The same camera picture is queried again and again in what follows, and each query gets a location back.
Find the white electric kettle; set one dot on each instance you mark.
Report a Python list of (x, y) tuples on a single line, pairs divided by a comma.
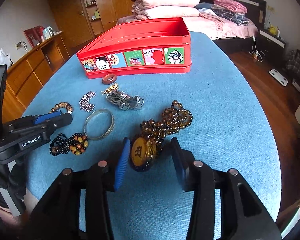
[(48, 32)]

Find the silver bangle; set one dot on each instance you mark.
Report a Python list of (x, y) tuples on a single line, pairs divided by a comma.
[(99, 124)]

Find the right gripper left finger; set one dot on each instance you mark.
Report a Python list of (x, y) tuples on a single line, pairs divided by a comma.
[(121, 167)]

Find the black nightstand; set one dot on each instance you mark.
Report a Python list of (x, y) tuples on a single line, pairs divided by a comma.
[(273, 47)]

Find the plaid bag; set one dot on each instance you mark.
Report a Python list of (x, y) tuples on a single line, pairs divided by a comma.
[(292, 64)]

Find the folded pink clothes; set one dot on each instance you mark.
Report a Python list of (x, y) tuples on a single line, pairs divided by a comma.
[(232, 5)]

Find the silver metal watch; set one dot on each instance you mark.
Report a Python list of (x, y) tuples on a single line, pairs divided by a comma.
[(124, 101)]

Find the bed with pink cover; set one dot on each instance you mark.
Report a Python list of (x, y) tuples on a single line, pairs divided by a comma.
[(210, 24)]

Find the white plastic bag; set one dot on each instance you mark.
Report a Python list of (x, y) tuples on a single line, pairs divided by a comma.
[(5, 59)]

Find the red picture frame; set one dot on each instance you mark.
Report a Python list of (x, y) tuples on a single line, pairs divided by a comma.
[(34, 35)]

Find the yellow pikachu plush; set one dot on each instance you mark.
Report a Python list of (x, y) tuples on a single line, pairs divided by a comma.
[(274, 30)]

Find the white bathroom scale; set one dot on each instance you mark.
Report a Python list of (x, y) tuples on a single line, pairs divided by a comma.
[(278, 77)]

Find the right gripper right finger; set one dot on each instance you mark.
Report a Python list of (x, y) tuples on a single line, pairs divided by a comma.
[(180, 159)]

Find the folded plaid clothes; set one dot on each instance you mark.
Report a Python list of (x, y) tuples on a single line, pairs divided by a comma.
[(237, 18)]

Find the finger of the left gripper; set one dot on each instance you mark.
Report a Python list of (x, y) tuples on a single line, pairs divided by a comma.
[(42, 118)]

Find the wooden sideboard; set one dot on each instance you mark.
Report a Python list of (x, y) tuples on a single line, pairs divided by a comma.
[(30, 73)]

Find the red tin box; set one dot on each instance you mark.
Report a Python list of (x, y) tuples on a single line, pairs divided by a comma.
[(155, 46)]

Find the wooden wardrobe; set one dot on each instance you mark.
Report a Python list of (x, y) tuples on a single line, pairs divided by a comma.
[(81, 21)]

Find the gold pendant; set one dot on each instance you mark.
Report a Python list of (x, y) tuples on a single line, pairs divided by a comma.
[(113, 87)]

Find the stacked pink quilts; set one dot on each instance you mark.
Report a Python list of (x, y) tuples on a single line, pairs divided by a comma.
[(149, 9)]

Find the blue table cloth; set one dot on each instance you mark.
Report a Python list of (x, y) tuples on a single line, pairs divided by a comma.
[(235, 180)]

